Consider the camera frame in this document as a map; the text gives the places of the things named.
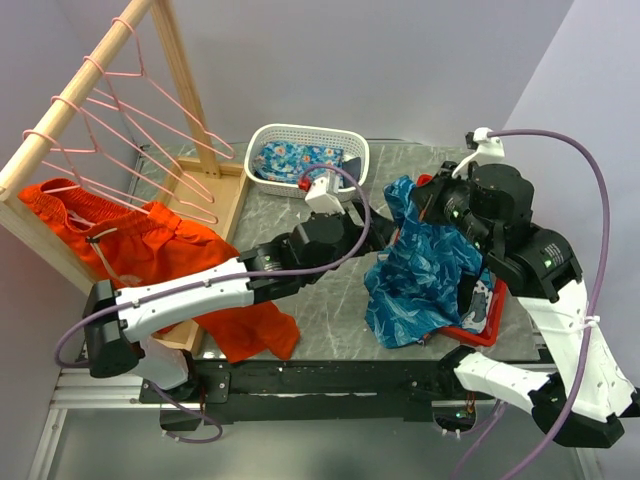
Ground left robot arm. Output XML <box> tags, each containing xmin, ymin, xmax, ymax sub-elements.
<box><xmin>84</xmin><ymin>201</ymin><xmax>395</xmax><ymax>402</ymax></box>

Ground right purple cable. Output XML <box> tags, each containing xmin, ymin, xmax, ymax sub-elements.
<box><xmin>449</xmin><ymin>128</ymin><xmax>611</xmax><ymax>480</ymax></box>

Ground aluminium frame rail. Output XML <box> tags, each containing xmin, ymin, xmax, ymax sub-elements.
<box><xmin>27</xmin><ymin>369</ymin><xmax>187</xmax><ymax>479</ymax></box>

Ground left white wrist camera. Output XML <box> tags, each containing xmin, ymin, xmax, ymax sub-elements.
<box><xmin>298</xmin><ymin>170</ymin><xmax>346</xmax><ymax>215</ymax></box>

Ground purple cable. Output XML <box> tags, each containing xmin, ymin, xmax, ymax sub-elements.
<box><xmin>449</xmin><ymin>128</ymin><xmax>611</xmax><ymax>480</ymax></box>
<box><xmin>53</xmin><ymin>163</ymin><xmax>372</xmax><ymax>445</ymax></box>

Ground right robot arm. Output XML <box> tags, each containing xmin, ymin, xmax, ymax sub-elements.
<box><xmin>411</xmin><ymin>162</ymin><xmax>639</xmax><ymax>449</ymax></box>

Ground blue shark print shorts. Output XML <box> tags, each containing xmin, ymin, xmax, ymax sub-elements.
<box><xmin>364</xmin><ymin>176</ymin><xmax>505</xmax><ymax>349</ymax></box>

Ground blue floral cloth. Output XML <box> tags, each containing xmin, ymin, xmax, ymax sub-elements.
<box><xmin>252</xmin><ymin>141</ymin><xmax>344</xmax><ymax>185</ymax></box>

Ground wooden clothes rack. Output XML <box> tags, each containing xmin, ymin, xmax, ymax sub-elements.
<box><xmin>1</xmin><ymin>1</ymin><xmax>248</xmax><ymax>293</ymax></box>

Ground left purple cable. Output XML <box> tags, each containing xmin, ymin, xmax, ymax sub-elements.
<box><xmin>53</xmin><ymin>163</ymin><xmax>372</xmax><ymax>445</ymax></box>

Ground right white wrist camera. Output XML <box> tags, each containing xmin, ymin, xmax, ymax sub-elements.
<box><xmin>452</xmin><ymin>127</ymin><xmax>505</xmax><ymax>178</ymax></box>

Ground white plastic basket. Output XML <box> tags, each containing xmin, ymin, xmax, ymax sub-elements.
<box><xmin>244</xmin><ymin>123</ymin><xmax>370</xmax><ymax>198</ymax></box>

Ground black garment in bin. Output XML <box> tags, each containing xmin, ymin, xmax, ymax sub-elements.
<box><xmin>457</xmin><ymin>273</ymin><xmax>485</xmax><ymax>322</ymax></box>

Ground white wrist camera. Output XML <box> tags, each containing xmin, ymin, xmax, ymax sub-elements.
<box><xmin>298</xmin><ymin>170</ymin><xmax>346</xmax><ymax>215</ymax></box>
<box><xmin>452</xmin><ymin>127</ymin><xmax>505</xmax><ymax>178</ymax></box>

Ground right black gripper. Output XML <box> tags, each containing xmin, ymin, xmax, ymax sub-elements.
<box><xmin>408</xmin><ymin>160</ymin><xmax>497</xmax><ymax>256</ymax></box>

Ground pink wire hanger top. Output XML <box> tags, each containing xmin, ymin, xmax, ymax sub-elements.
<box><xmin>110</xmin><ymin>12</ymin><xmax>235</xmax><ymax>172</ymax></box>

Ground pink hanger holding orange shorts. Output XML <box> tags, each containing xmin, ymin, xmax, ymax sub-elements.
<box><xmin>22</xmin><ymin>130</ymin><xmax>149</xmax><ymax>216</ymax></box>

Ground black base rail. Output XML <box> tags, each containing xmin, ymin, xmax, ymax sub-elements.
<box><xmin>167</xmin><ymin>360</ymin><xmax>475</xmax><ymax>425</ymax></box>

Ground pink wire hanger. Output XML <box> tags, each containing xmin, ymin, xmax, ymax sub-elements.
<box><xmin>51</xmin><ymin>96</ymin><xmax>219</xmax><ymax>226</ymax></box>
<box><xmin>83</xmin><ymin>54</ymin><xmax>229</xmax><ymax>197</ymax></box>
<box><xmin>110</xmin><ymin>12</ymin><xmax>235</xmax><ymax>172</ymax></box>

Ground red plastic bin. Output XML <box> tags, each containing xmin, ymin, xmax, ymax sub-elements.
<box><xmin>403</xmin><ymin>198</ymin><xmax>504</xmax><ymax>346</ymax></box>

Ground orange shorts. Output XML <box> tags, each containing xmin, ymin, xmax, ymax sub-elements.
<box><xmin>18</xmin><ymin>178</ymin><xmax>300</xmax><ymax>363</ymax></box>

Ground dark blue folded cloth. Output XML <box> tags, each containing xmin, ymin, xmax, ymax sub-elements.
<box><xmin>342</xmin><ymin>157</ymin><xmax>362</xmax><ymax>181</ymax></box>

